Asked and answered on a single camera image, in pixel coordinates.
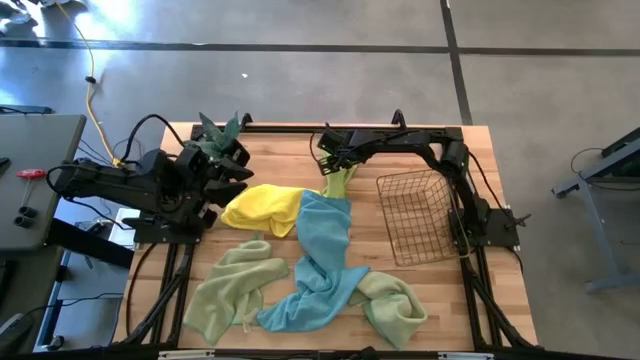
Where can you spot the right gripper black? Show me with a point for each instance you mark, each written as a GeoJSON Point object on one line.
{"type": "Point", "coordinates": [356, 144]}

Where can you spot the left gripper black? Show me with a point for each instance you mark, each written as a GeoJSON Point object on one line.
{"type": "Point", "coordinates": [200, 175]}

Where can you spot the lime green microfiber towel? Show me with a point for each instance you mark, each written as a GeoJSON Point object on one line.
{"type": "Point", "coordinates": [339, 186]}

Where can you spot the yellow microfiber towel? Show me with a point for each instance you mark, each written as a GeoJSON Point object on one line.
{"type": "Point", "coordinates": [260, 207]}

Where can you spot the blue microfiber towel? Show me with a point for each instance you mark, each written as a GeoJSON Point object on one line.
{"type": "Point", "coordinates": [310, 305]}
{"type": "Point", "coordinates": [322, 225]}

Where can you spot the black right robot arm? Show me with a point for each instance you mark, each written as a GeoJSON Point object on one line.
{"type": "Point", "coordinates": [467, 200]}

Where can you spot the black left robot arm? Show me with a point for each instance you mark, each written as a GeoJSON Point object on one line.
{"type": "Point", "coordinates": [125, 182]}

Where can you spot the pale green microfiber towel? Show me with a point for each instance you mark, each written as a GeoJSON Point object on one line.
{"type": "Point", "coordinates": [395, 310]}
{"type": "Point", "coordinates": [225, 295]}

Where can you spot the artificial green succulent plant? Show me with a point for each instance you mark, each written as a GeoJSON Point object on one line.
{"type": "Point", "coordinates": [220, 134]}

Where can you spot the black flat bar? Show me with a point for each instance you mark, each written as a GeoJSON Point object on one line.
{"type": "Point", "coordinates": [90, 242]}

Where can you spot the grey side table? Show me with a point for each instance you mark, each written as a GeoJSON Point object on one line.
{"type": "Point", "coordinates": [40, 165]}

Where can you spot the black cylinder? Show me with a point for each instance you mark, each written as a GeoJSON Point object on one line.
{"type": "Point", "coordinates": [23, 222]}
{"type": "Point", "coordinates": [28, 212]}

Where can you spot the grey metal stand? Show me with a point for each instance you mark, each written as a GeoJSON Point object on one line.
{"type": "Point", "coordinates": [607, 250]}

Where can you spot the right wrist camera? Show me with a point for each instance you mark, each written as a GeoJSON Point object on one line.
{"type": "Point", "coordinates": [331, 139]}

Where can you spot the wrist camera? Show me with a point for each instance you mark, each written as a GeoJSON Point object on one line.
{"type": "Point", "coordinates": [239, 152]}
{"type": "Point", "coordinates": [331, 139]}

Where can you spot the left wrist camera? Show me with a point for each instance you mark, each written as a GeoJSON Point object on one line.
{"type": "Point", "coordinates": [239, 152]}

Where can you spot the black aluminium table frame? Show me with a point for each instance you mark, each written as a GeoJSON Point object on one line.
{"type": "Point", "coordinates": [280, 128]}

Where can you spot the silver frame bracket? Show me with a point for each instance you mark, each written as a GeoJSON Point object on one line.
{"type": "Point", "coordinates": [465, 356]}
{"type": "Point", "coordinates": [187, 354]}

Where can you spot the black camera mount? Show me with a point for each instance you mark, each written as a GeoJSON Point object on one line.
{"type": "Point", "coordinates": [367, 353]}

